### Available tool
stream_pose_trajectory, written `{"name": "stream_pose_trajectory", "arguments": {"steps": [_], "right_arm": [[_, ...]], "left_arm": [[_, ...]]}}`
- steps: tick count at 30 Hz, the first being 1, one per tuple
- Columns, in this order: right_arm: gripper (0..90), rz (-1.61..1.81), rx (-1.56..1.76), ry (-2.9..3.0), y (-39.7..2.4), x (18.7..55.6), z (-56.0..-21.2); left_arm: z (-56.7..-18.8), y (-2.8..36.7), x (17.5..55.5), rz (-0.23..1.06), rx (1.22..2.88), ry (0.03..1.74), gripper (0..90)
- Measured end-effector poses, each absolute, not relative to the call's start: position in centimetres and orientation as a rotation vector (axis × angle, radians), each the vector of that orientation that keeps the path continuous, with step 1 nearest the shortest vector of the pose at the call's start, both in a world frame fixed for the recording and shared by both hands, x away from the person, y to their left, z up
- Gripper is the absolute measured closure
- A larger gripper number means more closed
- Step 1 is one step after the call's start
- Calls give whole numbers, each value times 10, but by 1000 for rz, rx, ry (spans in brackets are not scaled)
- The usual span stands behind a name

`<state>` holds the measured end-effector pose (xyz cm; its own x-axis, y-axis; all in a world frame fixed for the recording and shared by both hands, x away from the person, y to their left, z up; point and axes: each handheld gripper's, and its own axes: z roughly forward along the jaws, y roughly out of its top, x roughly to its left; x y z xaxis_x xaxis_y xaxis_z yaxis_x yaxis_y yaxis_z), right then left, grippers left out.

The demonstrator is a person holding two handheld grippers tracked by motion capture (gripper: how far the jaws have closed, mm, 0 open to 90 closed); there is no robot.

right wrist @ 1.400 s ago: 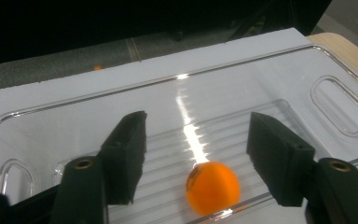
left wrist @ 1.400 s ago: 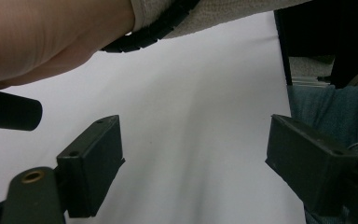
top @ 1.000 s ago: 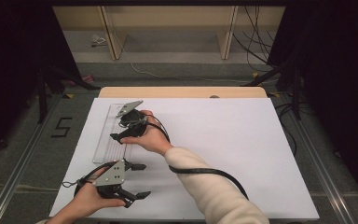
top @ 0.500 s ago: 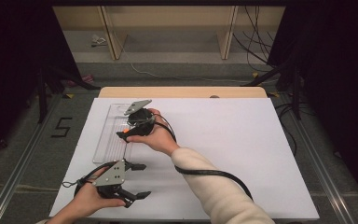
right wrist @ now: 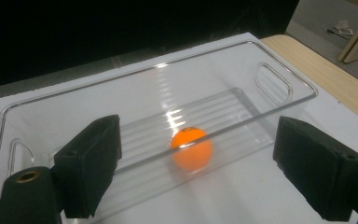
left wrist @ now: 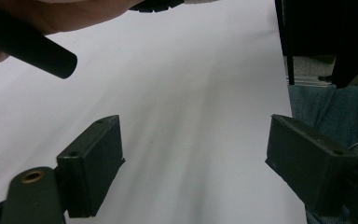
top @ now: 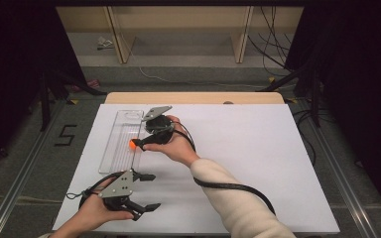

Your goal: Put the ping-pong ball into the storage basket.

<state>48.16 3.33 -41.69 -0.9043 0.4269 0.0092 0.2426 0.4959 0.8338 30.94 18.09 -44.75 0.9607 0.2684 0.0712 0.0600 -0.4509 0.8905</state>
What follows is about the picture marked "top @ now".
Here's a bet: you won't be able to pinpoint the small grey clutter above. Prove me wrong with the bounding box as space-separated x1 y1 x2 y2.
95 36 115 52

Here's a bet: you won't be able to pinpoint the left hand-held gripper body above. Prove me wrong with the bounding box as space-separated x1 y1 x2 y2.
97 169 140 212

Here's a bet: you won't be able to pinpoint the wooden table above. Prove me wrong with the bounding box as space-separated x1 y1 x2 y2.
104 91 286 105

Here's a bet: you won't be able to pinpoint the person's right hand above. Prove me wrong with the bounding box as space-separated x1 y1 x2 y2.
143 114 201 169

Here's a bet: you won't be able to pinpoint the wooden shelf unit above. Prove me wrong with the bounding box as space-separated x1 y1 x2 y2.
55 5 305 64

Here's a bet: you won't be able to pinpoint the white floor cable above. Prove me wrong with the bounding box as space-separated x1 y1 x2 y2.
125 36 270 90

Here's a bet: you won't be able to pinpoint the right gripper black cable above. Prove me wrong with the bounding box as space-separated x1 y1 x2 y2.
172 120 277 216

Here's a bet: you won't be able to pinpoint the white table mat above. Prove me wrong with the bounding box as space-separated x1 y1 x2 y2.
52 103 341 234

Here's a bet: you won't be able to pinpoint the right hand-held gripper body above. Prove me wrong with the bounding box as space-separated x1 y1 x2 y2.
141 105 176 146

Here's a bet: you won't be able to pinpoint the black floor cables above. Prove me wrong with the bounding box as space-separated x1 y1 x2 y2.
292 108 337 167

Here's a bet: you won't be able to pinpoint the hanging black cables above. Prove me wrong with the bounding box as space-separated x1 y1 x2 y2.
247 5 300 73

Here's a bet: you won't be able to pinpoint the black metal stand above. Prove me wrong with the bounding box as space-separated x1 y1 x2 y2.
257 61 322 129
39 64 109 132

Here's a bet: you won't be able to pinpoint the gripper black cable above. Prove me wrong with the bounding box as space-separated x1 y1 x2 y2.
172 120 277 216
65 171 124 203

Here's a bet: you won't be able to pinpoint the pink object on floor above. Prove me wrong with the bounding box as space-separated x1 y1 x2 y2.
71 78 101 93

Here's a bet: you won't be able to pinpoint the person's left hand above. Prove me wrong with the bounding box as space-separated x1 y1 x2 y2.
75 177 135 233

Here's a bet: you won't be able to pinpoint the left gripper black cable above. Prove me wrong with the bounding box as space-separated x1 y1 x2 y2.
65 171 124 203

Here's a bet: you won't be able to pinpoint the black curtain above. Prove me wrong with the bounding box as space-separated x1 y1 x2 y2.
284 0 381 216
0 0 87 175

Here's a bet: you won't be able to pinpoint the clear plastic tray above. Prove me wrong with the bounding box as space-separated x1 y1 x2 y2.
98 109 146 175

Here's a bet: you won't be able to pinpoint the metal floor rail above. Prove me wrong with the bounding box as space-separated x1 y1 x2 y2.
0 98 67 238
306 115 378 238

